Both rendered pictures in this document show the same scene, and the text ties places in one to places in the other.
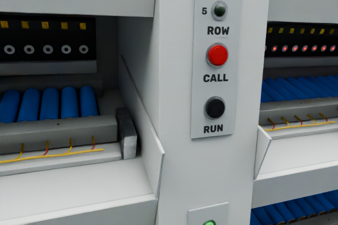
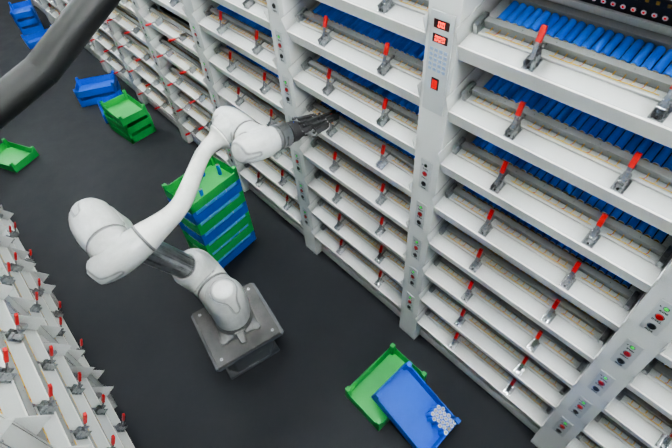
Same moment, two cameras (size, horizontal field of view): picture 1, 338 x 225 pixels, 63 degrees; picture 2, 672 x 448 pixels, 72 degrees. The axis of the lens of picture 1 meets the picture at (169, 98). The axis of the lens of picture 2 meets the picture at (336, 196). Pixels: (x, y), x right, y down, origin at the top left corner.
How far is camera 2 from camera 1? 1.41 m
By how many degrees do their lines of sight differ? 67
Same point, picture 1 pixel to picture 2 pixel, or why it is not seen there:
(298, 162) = (451, 214)
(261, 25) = (436, 174)
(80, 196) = (400, 180)
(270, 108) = (465, 196)
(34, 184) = (396, 171)
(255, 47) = (434, 177)
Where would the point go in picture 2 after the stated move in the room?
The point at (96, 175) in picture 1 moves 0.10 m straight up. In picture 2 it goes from (407, 178) to (409, 156)
